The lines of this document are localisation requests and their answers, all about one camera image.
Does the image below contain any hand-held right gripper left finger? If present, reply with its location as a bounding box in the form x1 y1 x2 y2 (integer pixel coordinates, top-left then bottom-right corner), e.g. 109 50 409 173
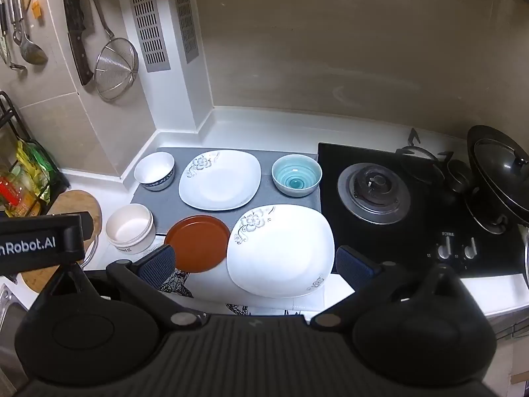
33 245 207 333

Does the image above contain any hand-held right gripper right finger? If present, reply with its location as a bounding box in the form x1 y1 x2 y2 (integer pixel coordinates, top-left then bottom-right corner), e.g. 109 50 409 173
310 246 486 331

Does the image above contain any brown round plate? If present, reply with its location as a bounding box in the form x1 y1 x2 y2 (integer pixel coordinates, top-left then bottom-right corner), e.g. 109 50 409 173
164 215 231 274

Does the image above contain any cream straight-sided bowl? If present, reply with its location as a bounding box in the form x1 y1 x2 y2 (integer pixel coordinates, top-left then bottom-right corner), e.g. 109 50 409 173
105 203 156 255

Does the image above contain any white floral square plate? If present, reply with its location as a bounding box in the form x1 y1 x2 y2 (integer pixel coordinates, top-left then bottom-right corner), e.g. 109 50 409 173
226 204 335 298
179 150 262 211

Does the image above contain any white bowl with blue pattern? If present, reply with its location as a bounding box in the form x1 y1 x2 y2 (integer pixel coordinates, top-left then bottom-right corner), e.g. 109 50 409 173
133 152 177 192

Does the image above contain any teal striped bowl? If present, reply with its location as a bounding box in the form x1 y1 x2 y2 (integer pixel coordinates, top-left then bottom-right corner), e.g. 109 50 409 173
271 154 323 198

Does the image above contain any black gas stove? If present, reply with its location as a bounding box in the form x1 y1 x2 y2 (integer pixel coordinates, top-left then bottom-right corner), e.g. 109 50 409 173
317 143 525 279

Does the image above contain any round wooden cutting board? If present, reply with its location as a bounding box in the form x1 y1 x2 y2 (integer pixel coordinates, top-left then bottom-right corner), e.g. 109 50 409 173
20 190 102 294

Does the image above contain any grey mat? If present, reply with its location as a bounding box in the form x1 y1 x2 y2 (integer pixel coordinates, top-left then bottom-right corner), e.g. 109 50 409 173
129 147 323 241

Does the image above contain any round stove burner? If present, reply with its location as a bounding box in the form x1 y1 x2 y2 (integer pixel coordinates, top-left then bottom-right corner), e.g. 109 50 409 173
338 162 411 225

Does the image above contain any green yellow packet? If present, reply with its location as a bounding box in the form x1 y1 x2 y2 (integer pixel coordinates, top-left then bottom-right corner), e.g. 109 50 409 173
17 141 52 216

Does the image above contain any steel sink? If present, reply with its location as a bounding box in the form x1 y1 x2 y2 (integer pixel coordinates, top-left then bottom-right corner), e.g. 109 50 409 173
0 285 34 397

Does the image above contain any black pot support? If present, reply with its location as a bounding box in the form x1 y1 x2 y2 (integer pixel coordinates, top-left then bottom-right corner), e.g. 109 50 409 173
394 128 455 183

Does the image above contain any black burner cap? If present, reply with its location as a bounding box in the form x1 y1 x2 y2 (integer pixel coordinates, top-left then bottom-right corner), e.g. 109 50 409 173
446 159 472 193

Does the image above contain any glass wok lid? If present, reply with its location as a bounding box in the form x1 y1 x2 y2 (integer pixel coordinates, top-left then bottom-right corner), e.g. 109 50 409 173
474 137 529 199

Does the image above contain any black wok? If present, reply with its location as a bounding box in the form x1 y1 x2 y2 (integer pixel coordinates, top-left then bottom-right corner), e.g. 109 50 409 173
467 125 529 226

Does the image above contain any metal mesh strainer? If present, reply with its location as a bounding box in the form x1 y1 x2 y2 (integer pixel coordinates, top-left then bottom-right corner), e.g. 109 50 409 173
80 0 139 102

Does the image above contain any metal ladle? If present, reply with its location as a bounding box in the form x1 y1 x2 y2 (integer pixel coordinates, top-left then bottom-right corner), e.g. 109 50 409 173
17 0 49 66

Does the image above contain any metal hanging utensil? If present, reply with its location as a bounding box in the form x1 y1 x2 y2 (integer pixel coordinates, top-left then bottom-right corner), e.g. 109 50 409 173
0 0 11 66
6 0 27 71

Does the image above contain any grey vent grille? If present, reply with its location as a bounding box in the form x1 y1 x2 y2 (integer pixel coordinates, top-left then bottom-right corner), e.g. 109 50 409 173
171 0 200 64
125 0 171 73

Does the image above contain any black wire rack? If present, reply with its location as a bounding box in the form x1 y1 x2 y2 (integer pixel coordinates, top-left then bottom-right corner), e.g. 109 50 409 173
0 91 69 218

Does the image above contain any black-handled cleaver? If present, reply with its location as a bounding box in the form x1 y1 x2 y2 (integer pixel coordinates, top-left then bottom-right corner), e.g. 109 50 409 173
61 0 96 87

